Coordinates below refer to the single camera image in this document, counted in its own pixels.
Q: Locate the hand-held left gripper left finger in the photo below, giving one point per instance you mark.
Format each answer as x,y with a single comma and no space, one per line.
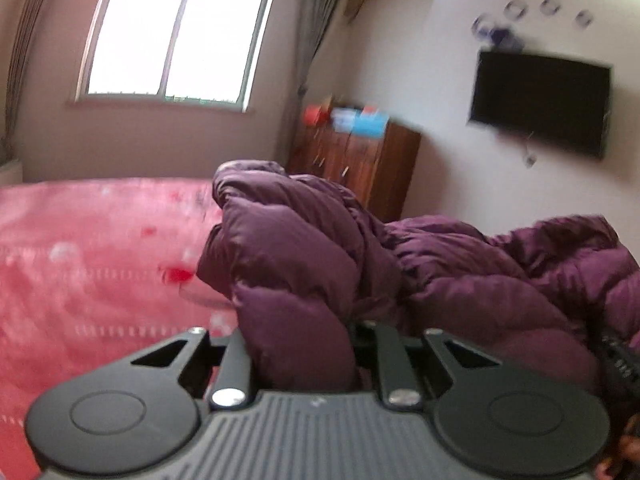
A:
235,360

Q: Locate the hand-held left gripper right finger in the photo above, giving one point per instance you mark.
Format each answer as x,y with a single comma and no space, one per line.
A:
385,355

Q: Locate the purple down jacket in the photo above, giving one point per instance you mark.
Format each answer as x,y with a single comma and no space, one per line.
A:
310,260

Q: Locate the pink heart print blanket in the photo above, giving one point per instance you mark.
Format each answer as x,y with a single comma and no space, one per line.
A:
75,285

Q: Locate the brown wooden cabinet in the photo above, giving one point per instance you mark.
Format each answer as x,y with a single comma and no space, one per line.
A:
360,160

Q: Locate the white box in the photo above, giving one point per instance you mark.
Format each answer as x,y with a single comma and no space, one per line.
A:
344,119

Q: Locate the red box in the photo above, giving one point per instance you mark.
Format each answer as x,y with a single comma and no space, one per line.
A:
317,115

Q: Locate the black television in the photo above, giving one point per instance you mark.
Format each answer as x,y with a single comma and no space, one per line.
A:
540,100

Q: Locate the white low cabinet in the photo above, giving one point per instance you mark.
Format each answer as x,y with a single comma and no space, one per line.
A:
10,172

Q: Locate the grey curtain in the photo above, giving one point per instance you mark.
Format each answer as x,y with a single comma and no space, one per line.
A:
315,35
27,50

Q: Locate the window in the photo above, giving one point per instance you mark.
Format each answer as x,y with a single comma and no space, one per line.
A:
135,35

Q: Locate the purple wall sticker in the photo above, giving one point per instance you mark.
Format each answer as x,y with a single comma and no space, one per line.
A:
502,37

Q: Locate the round wall sticker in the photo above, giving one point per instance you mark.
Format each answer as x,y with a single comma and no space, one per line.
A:
476,25
543,5
582,24
507,9

